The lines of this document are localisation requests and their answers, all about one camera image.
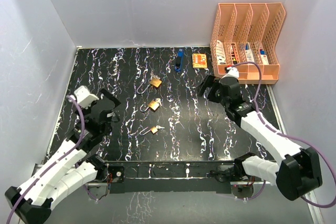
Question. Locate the small brass padlock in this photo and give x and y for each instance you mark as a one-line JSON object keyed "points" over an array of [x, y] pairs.
{"points": [[147, 130]]}

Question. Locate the red black item in organizer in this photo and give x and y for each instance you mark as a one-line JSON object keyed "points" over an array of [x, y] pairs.
{"points": [[233, 53]]}

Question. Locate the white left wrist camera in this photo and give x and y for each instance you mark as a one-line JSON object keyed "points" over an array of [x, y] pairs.
{"points": [[84, 97]]}

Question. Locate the orange file organizer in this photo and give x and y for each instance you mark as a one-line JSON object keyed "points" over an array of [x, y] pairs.
{"points": [[247, 33]]}

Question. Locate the white blue box in organizer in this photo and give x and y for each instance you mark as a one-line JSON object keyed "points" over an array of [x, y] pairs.
{"points": [[249, 53]]}

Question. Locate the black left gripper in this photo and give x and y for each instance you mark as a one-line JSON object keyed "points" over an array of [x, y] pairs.
{"points": [[108, 95]]}

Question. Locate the yellow spiral notebook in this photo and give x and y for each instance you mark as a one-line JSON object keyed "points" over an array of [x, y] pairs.
{"points": [[199, 61]]}

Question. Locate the blue red box in organizer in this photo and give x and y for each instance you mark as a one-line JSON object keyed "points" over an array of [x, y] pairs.
{"points": [[264, 57]]}

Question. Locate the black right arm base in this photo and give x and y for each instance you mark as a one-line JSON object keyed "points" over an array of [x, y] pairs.
{"points": [[231, 173]]}

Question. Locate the medium brass padlock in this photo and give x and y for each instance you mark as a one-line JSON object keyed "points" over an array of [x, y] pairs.
{"points": [[153, 105]]}

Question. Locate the large brass padlock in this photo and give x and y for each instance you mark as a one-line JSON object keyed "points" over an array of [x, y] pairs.
{"points": [[154, 82]]}

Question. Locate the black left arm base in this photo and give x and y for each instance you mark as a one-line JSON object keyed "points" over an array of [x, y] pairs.
{"points": [[109, 174]]}

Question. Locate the aluminium frame rail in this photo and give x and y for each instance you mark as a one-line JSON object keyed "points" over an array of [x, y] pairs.
{"points": [[198, 137]]}

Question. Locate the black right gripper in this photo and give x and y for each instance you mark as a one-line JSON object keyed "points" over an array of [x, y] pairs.
{"points": [[208, 82]]}

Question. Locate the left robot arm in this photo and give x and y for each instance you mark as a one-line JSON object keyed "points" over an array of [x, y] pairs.
{"points": [[72, 165]]}

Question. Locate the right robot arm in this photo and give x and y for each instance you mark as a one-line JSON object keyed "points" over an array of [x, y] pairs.
{"points": [[295, 171]]}

